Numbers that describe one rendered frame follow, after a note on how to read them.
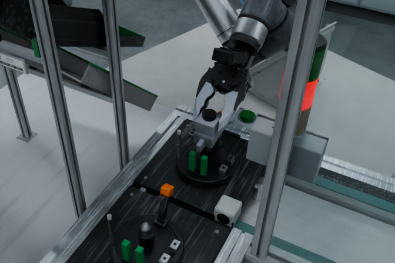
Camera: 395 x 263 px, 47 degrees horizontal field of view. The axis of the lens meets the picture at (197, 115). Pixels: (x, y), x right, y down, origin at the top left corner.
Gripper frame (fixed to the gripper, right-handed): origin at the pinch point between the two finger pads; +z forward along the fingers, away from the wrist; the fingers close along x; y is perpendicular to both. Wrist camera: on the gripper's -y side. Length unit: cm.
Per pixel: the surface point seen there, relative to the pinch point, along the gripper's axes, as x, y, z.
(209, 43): 31, 59, -40
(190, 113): 12.4, 21.7, -5.1
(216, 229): -9.7, 2.7, 19.7
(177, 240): -5.4, -4.7, 24.2
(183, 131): 9.9, 15.8, 1.3
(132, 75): 44, 41, -15
